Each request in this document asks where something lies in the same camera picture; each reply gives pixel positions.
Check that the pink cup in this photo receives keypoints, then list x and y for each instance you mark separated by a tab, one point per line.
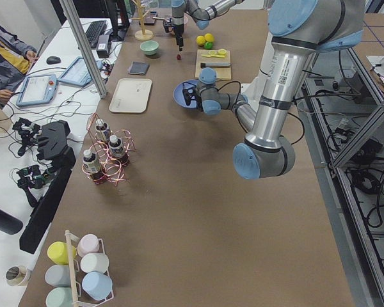
89	243

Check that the copper wire bottle rack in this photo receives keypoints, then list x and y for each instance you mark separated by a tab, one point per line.
112	168

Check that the drink bottle three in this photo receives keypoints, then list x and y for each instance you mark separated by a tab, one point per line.
93	167

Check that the yellow lemon far side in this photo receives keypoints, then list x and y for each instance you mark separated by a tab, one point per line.
209	37

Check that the blue cup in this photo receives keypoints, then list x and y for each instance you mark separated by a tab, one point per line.
97	285

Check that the yellow lemon near lime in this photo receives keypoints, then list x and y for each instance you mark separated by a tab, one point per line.
200	40

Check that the mint cup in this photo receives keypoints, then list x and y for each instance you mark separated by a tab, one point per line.
59	297

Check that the white cup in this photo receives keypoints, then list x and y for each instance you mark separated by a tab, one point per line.
94	262

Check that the yellow plastic knife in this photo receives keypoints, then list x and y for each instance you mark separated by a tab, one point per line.
216	56

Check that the drink bottle one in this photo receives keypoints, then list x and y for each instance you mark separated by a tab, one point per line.
103	130

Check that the green lime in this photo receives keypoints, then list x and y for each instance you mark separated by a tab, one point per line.
208	45

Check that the white cup rack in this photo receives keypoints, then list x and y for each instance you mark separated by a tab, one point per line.
79	296

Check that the teach pendant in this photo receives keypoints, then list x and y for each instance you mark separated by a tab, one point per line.
76	74
37	90

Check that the drink bottle two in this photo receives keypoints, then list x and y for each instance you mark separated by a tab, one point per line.
116	147

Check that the teach pendant rear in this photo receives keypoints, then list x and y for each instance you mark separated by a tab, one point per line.
76	74

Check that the black thermos bottle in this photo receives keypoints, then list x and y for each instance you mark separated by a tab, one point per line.
9	224

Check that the wooden mug tree stand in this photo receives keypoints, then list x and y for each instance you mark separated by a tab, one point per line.
141	13

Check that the yellow cup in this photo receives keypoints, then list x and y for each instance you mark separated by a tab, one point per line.
57	252

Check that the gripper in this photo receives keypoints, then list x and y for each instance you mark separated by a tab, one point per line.
178	29
196	96

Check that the black keyboard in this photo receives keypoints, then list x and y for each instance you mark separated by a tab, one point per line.
95	29

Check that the green bowl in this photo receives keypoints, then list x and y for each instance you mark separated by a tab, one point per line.
149	48

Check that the teach pendant front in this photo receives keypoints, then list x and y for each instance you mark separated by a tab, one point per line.
37	90

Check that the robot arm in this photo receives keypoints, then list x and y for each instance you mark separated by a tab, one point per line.
299	29
199	15

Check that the person seated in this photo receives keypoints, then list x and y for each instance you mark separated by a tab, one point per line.
16	58

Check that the grey cup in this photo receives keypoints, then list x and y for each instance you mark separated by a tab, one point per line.
58	276

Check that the black power adapter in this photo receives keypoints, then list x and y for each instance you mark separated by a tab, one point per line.
103	47

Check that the black computer mouse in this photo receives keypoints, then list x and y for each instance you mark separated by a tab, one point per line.
52	60

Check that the wooden cutting board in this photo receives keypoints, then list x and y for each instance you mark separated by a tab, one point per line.
223	74

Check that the blue plate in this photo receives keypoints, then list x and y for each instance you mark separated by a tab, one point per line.
177	93

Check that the grey folded cloth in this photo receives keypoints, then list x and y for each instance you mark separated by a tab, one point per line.
138	68

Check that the aluminium frame post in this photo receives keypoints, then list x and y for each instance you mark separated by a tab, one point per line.
71	14

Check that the metal muddler black tip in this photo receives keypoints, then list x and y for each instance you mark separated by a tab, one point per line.
215	65

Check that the cream rabbit tray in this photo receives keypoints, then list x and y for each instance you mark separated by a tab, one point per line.
131	96

